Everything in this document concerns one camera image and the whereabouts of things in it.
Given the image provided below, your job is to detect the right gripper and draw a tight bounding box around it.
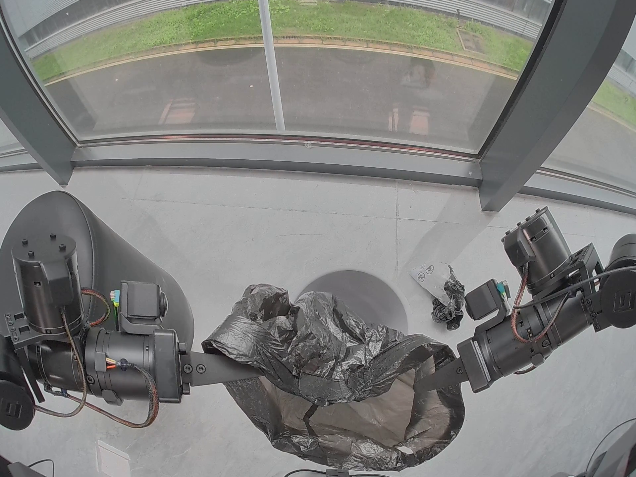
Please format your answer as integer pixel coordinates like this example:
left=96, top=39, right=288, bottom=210
left=416, top=293, right=598, bottom=395

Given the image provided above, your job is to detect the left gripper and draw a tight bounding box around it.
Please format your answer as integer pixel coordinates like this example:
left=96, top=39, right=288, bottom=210
left=36, top=328, right=264, bottom=404

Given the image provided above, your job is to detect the black plastic bag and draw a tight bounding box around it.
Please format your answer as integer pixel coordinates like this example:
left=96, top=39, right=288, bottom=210
left=201, top=284, right=466, bottom=472

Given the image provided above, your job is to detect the white trash bin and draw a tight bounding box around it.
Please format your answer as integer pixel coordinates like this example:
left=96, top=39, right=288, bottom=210
left=297, top=270, right=411, bottom=339

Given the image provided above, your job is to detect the crumpled black plastic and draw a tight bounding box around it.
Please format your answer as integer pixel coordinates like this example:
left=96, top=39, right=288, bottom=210
left=431, top=265, right=467, bottom=331

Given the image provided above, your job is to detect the clear printed wrapper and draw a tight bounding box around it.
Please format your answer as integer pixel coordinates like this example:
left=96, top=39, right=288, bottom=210
left=411, top=263, right=451, bottom=303

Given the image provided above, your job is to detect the dark grey round chair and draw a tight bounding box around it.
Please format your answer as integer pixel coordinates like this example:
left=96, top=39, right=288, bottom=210
left=0, top=190, right=195, bottom=349

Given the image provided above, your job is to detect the window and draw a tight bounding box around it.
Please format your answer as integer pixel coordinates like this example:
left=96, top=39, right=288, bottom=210
left=0, top=0, right=636, bottom=217

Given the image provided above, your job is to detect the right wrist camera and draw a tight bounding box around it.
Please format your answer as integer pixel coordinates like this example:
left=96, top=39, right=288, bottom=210
left=464, top=278, right=512, bottom=335

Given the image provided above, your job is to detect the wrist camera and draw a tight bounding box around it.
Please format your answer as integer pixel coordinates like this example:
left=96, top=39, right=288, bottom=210
left=464, top=278, right=512, bottom=335
left=110, top=280, right=168, bottom=336

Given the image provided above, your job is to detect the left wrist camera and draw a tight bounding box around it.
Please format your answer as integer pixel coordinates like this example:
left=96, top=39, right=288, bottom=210
left=110, top=280, right=168, bottom=336

